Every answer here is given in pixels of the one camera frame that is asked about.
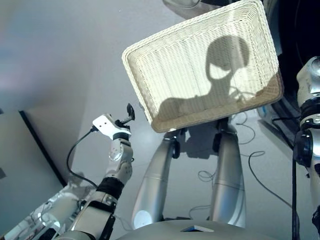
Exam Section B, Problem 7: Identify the pale woven laundry basket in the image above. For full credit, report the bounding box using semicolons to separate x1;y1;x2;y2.
121;0;285;133

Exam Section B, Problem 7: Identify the pale washing machine plinth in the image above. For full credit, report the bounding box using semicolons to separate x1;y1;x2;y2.
257;118;295;151

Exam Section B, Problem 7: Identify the grey board with black edge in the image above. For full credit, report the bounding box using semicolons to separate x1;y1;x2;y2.
0;107;69;236

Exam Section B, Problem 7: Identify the silver robot torso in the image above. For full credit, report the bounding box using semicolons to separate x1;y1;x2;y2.
57;219;295;240

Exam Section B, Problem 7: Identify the small blue white card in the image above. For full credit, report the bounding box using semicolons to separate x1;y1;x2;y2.
180;224;209;233

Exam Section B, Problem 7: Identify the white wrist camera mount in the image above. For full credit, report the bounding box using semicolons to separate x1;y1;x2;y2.
92;113;132;140

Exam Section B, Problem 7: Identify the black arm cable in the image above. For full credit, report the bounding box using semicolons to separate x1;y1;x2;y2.
271;116;301;240
66;126;101;190

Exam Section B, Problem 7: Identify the thin floor cable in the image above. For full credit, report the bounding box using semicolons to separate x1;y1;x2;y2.
231;111;266;146
246;149;293;209
198;170;217;187

